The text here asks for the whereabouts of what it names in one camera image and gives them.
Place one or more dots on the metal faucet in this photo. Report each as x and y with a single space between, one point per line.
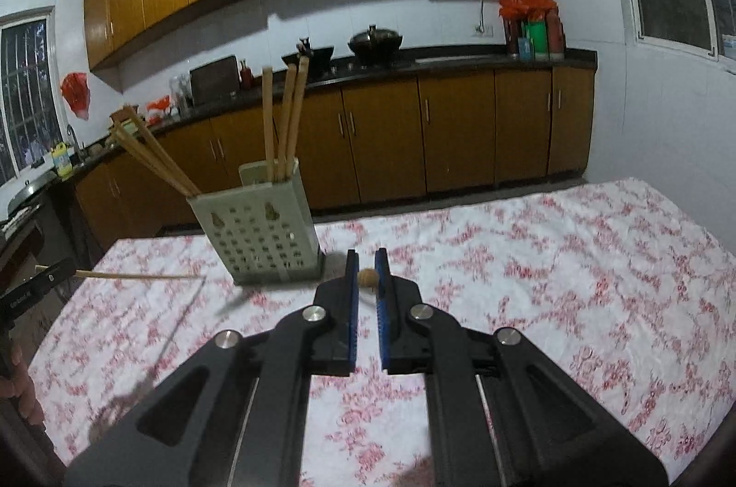
73 136

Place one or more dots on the small red bottle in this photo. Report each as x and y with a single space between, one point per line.
246 76

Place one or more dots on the green box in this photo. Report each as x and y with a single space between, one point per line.
536 37

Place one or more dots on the wall power outlet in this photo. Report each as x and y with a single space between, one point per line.
484 29

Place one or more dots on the red plastic bag on containers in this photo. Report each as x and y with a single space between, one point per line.
526 1

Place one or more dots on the clear glass jars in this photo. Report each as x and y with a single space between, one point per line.
181 91

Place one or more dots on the green perforated chopstick holder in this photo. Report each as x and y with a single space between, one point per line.
253 234

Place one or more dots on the person's left hand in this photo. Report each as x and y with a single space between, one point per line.
23 389

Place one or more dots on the barred window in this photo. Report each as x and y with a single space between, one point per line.
23 90

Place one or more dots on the yellow bottle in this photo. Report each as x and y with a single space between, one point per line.
60 159

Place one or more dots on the wooden lower kitchen cabinets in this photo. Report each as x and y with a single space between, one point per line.
460 130

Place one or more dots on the open black wok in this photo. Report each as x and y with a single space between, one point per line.
320 56

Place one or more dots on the dark cutting board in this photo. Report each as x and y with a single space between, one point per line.
214 82

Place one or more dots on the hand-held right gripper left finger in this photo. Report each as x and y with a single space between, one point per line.
352 314

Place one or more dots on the red floral tablecloth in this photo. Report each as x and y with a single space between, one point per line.
546 263

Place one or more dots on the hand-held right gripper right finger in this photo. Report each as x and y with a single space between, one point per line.
382 314

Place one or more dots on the black wok with lid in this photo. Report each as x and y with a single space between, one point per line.
374 44

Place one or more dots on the red plastic bag on wall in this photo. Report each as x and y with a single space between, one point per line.
76 93

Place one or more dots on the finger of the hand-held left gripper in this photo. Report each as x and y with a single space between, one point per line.
53 277

